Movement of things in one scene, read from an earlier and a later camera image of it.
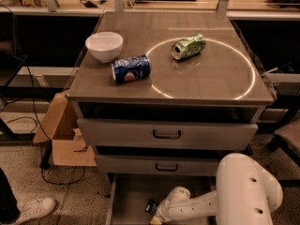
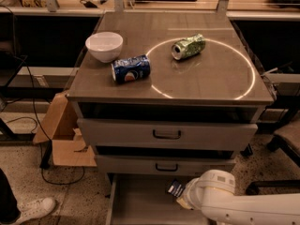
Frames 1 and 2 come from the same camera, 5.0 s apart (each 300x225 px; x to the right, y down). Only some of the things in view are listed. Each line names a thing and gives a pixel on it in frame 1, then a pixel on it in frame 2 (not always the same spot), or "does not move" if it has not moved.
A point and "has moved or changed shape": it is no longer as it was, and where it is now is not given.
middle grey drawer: [157, 165] does not move
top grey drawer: [170, 134] does not move
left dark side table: [28, 37] does not move
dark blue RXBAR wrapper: [152, 206] has moved or changed shape
